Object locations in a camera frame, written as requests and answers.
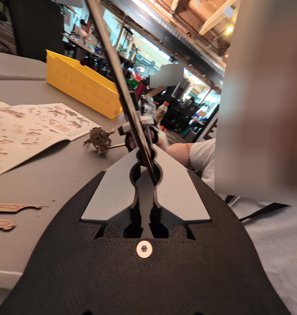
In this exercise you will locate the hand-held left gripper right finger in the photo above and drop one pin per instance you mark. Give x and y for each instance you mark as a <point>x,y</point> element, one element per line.
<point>180,196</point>

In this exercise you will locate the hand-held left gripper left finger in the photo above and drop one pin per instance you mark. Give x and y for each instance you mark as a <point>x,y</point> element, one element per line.
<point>106,196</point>

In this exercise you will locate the laser-cut wooden parts sheet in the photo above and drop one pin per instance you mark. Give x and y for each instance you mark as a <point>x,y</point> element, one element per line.
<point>119,81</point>

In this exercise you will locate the wooden gear model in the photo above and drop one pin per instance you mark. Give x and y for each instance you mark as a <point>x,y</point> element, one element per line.
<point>99,140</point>

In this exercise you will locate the person's right hand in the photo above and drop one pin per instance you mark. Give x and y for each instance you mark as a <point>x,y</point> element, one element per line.
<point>162,147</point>

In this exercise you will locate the plastic bottle with red cap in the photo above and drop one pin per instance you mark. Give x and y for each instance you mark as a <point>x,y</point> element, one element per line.
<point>161,112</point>

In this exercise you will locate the thin wooden stick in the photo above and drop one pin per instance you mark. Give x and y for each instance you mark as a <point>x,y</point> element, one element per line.
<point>116,146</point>

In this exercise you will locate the yellow plastic bin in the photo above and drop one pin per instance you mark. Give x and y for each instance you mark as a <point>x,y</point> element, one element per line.
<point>82,86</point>

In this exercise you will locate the long flat wooden part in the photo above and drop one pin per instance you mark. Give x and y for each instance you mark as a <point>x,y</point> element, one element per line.
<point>13,208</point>

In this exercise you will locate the printed instruction booklet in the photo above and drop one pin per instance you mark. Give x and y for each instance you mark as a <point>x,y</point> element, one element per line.
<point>27,133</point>

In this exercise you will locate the short flat wooden part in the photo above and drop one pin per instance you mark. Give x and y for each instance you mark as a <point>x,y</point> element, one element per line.
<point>0,225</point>

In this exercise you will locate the dark cabinet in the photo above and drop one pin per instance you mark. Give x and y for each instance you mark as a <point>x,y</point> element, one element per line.
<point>37,27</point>

